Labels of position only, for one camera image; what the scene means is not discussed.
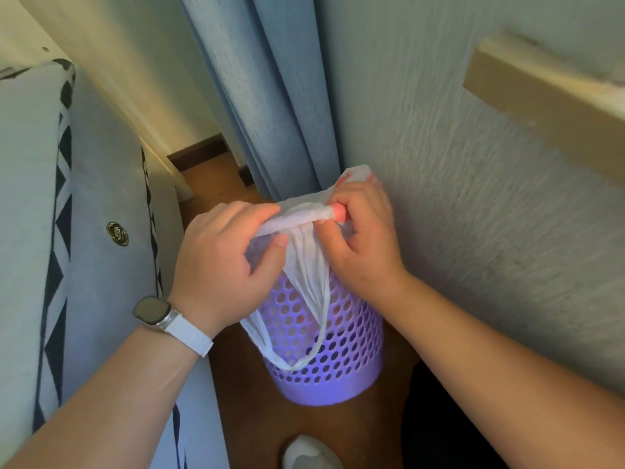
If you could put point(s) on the person's left hand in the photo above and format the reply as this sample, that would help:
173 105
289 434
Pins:
215 268

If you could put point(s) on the person's right hand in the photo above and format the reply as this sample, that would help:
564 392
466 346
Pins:
371 249

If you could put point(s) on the person's left thumb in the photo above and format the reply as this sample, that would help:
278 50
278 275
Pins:
271 256

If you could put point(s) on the person's right thumb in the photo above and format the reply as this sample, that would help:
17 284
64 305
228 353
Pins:
332 244

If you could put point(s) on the white plastic bag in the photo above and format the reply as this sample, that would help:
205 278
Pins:
305 258

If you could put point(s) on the person's right forearm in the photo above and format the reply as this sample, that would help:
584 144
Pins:
488 385

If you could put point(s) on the person's left forearm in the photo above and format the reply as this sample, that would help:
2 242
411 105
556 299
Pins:
112 405

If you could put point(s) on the purple perforated waste basket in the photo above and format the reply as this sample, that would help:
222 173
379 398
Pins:
342 356

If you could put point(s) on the smartwatch with white band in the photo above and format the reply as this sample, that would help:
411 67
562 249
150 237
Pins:
168 321

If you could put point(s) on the dark wooden baseboard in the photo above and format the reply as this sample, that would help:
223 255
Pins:
198 152

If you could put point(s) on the round metal button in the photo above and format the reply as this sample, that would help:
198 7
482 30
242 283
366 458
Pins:
117 234

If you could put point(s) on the blue curtain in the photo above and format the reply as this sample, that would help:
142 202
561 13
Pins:
273 92

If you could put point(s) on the white shoe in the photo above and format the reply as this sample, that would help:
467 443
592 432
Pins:
307 454

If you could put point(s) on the person's black trouser leg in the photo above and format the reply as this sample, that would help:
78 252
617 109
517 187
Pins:
439 424

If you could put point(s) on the beige wooden shelf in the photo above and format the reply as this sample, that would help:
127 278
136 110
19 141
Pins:
551 102

